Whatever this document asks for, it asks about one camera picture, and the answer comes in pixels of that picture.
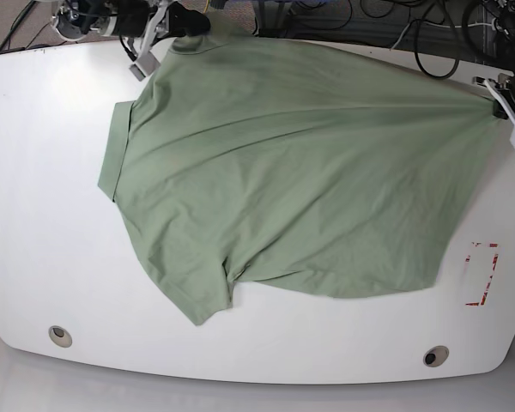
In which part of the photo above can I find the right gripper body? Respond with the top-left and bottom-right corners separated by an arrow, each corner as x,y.
128,1 -> 174,64

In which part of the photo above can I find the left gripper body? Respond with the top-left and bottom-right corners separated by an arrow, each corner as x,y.
473,73 -> 515,128

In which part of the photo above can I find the green polo t-shirt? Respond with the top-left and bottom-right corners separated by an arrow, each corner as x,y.
98,24 -> 498,325

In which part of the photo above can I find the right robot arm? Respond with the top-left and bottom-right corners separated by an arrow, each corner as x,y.
51,0 -> 211,62

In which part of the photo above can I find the red tape rectangle marking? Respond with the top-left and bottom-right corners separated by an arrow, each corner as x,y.
461,242 -> 500,307

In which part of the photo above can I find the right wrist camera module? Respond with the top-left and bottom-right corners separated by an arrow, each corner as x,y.
130,52 -> 161,82

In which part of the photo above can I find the white cable on floor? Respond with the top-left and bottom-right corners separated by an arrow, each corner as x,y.
389,21 -> 456,52

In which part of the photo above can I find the right table cable grommet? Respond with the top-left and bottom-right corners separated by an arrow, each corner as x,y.
423,345 -> 450,367

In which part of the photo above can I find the table cable grommet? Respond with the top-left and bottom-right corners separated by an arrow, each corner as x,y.
48,326 -> 73,348
423,345 -> 450,367

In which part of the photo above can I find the left table cable grommet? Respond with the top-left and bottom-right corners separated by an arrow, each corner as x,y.
48,326 -> 73,348

